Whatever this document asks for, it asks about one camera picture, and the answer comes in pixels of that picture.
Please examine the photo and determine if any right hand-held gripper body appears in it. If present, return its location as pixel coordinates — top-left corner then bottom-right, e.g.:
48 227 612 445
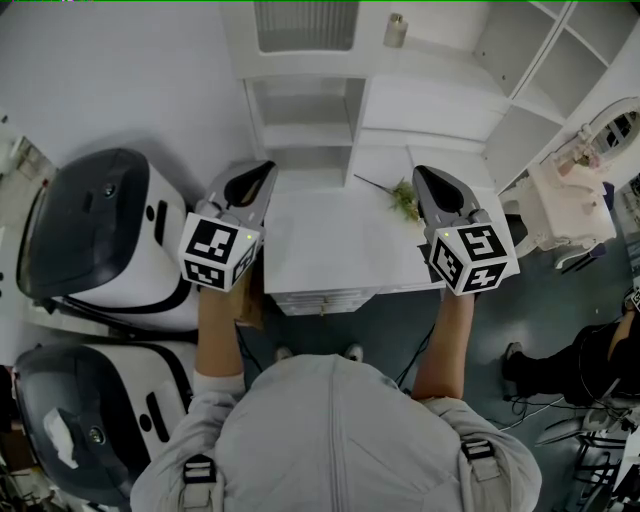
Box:
424 208 522 297

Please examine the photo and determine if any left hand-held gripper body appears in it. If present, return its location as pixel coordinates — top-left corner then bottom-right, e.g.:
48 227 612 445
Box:
177 201 265 294

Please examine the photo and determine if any white shelf unit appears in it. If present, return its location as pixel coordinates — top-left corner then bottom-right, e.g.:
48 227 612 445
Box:
219 0 640 194

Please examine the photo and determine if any ribbed glass cabinet door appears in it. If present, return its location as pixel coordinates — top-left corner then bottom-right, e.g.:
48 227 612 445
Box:
233 0 371 80

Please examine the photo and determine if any person's right forearm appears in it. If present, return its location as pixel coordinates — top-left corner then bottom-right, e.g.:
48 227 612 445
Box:
410 287 477 401

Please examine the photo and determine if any person's left forearm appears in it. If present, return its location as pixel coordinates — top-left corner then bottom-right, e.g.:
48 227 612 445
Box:
193 279 249 401

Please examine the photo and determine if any white table top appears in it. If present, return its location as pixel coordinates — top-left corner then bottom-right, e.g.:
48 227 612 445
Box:
262 144 507 318

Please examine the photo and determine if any dried flower sprig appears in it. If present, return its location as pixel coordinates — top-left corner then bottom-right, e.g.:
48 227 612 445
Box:
353 173 424 227

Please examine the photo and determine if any white vanity dresser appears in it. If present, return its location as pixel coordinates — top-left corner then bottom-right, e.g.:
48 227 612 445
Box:
499 159 619 272

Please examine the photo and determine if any white robot with black top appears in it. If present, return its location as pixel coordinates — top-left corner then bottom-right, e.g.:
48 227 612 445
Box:
12 342 199 509
14 147 202 332

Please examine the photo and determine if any pink flower bunch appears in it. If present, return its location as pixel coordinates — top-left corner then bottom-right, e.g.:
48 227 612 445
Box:
574 124 603 169

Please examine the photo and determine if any oval vanity mirror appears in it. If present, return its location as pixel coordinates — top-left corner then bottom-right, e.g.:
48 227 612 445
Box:
581 96 640 161

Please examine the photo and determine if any small beige bottle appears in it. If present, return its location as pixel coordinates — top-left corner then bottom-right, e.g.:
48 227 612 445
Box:
383 13 409 49

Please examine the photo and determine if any grey chair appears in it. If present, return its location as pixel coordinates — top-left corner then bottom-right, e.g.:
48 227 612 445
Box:
534 389 640 512

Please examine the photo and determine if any person's grey jacket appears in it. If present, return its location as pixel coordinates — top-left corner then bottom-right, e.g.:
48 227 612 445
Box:
129 352 544 512

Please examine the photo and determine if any crumpled white tissue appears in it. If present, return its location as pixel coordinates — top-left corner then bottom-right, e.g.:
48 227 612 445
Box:
43 406 82 470

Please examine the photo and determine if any black floor cable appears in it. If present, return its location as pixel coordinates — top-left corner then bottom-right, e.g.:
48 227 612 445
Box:
502 393 567 432

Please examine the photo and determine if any grey backpack strap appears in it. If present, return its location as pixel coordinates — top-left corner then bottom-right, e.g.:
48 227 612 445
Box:
458 437 502 484
180 453 219 512

